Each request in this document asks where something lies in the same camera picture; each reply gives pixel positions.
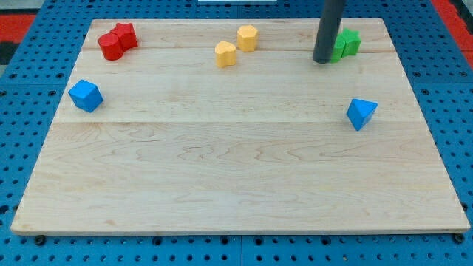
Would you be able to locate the blue cube block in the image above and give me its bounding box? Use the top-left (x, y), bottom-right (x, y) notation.
top-left (68, 80), bottom-right (103, 113)

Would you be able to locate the light wooden board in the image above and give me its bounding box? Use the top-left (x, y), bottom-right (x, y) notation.
top-left (10, 18), bottom-right (470, 236)

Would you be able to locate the yellow heart block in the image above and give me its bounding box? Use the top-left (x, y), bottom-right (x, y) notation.
top-left (214, 41), bottom-right (237, 68)

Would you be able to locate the yellow hexagon block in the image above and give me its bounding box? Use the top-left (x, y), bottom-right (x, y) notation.
top-left (237, 24), bottom-right (259, 52)

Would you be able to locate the blue triangular prism block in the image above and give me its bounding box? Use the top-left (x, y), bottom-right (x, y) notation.
top-left (347, 98), bottom-right (378, 131)

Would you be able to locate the green half-hidden block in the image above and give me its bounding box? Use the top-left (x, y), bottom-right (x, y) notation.
top-left (330, 34), bottom-right (346, 63)

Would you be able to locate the red star block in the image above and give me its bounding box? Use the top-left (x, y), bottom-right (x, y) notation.
top-left (110, 23), bottom-right (138, 52)

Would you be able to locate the green star block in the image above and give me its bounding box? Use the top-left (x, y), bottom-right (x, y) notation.
top-left (341, 28), bottom-right (361, 57)

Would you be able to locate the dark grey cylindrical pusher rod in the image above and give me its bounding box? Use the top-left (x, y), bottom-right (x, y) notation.
top-left (313, 0), bottom-right (346, 64)

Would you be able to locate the red cylinder block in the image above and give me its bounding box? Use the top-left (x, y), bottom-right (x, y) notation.
top-left (98, 33), bottom-right (123, 61)

